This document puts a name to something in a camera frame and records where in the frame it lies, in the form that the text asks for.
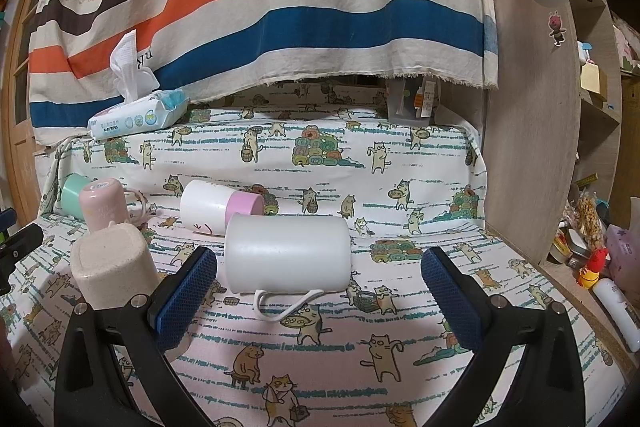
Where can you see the cardboard box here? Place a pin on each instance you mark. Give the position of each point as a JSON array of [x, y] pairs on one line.
[[593, 79]]

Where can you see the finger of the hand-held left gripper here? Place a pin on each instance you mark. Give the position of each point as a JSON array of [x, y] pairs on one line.
[[17, 242]]

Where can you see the striped cloth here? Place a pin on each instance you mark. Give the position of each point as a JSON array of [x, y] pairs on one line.
[[260, 2]]

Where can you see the cat print cloth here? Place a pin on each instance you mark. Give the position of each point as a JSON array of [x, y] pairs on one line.
[[300, 217]]

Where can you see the beige speckled cup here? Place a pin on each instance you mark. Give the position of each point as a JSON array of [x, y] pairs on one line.
[[111, 266]]

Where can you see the mint green cup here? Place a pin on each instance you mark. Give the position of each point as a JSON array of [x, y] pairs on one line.
[[70, 195]]

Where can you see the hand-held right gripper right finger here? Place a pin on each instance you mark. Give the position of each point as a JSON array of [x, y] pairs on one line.
[[452, 302]]

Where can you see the clear plastic organizer box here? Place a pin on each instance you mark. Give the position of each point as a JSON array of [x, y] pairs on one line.
[[411, 104]]

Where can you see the pale pink cup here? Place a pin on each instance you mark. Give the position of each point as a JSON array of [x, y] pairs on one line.
[[101, 205]]

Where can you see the baby wipes pack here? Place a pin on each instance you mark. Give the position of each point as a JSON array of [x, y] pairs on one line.
[[136, 107]]

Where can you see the wooden shelf unit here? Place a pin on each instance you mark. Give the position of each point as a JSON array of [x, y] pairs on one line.
[[555, 107]]

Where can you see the snack bag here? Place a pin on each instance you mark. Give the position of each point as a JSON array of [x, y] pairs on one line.
[[589, 218]]

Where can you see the pink tissue pack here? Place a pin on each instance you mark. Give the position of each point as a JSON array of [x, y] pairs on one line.
[[624, 254]]

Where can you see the white lotion bottle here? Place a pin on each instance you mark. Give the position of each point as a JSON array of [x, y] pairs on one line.
[[619, 313]]

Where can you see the red and yellow toy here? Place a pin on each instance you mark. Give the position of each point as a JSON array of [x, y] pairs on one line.
[[592, 268]]

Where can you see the white and pink cup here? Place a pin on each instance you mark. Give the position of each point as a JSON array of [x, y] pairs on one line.
[[218, 208]]

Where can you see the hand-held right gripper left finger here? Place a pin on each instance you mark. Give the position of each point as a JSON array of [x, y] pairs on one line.
[[186, 302]]

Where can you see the cartoon sticker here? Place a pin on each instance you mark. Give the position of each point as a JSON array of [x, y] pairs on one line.
[[556, 27]]

